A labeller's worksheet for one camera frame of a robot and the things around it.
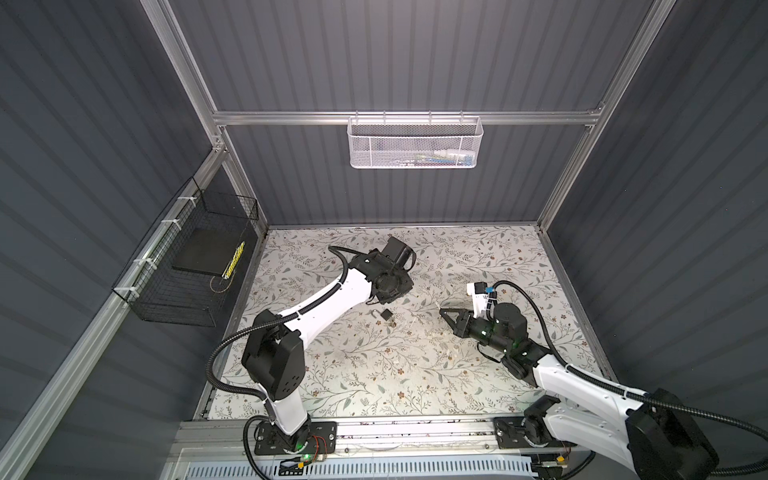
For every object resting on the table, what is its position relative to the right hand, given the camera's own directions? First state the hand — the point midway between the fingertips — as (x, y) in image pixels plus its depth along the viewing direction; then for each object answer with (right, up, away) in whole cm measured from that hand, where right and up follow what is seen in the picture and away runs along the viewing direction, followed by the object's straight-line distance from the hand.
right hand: (444, 314), depth 79 cm
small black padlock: (-16, -3, +17) cm, 23 cm away
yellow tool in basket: (-54, +14, -6) cm, 56 cm away
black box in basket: (-61, +17, -4) cm, 63 cm away
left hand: (-9, +7, +5) cm, 13 cm away
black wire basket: (-66, +10, -16) cm, 69 cm away
